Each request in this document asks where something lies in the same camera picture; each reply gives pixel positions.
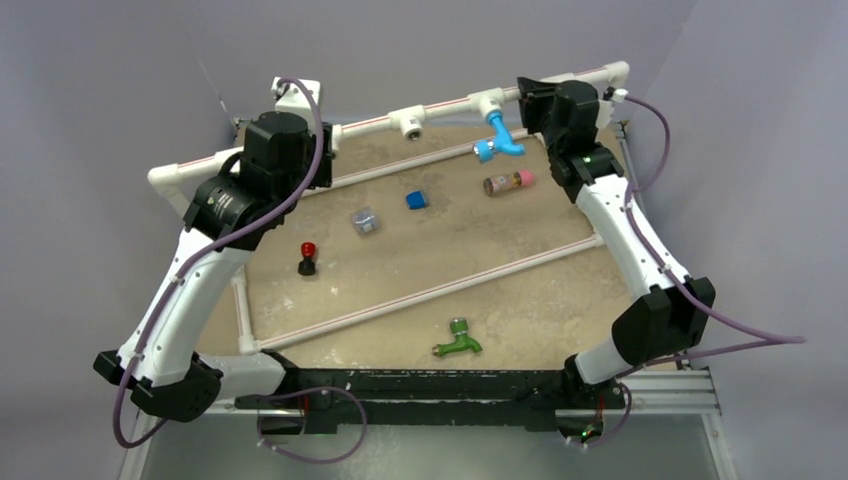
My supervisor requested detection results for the white PVC pipe frame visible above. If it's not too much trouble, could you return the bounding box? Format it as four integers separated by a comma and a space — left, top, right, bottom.
147, 87, 603, 355

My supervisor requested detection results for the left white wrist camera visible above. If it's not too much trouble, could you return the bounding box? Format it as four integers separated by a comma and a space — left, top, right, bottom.
270, 77, 323, 124

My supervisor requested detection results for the blue water faucet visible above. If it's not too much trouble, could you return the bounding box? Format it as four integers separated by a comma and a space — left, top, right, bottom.
473, 110, 525, 163

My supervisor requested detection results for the red and black knob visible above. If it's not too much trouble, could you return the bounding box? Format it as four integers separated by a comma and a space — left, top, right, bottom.
297, 242, 317, 276

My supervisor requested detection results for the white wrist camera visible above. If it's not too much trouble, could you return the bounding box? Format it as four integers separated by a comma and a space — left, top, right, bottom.
270, 77, 323, 124
595, 86, 629, 130

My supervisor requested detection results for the purple cable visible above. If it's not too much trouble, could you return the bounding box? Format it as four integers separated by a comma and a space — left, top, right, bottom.
612, 92, 808, 382
112, 77, 326, 450

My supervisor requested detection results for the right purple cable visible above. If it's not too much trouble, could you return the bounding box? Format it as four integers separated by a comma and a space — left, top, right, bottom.
612, 92, 808, 382

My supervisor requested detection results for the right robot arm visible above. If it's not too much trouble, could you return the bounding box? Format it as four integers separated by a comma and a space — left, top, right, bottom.
517, 77, 716, 407

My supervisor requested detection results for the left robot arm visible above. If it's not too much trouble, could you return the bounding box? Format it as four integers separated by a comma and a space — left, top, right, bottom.
93, 112, 332, 423

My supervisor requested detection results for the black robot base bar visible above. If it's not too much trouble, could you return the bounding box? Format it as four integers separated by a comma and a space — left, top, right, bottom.
234, 368, 626, 435

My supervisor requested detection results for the blue cube block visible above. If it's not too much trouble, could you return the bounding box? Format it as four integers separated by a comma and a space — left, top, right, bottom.
405, 190, 429, 210

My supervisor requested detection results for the aluminium table frame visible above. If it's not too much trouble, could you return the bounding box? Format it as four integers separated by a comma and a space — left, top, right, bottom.
119, 115, 738, 480

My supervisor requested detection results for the pink capped small bottle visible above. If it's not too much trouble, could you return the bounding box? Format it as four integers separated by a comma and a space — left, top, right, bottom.
482, 169, 535, 197

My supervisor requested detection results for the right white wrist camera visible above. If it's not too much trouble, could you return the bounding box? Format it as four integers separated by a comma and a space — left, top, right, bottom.
595, 86, 629, 130

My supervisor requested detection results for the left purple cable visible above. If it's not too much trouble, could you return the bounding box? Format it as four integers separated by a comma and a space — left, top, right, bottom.
112, 77, 326, 450

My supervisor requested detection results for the green water faucet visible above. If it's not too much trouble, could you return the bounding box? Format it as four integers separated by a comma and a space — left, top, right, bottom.
431, 317, 483, 358

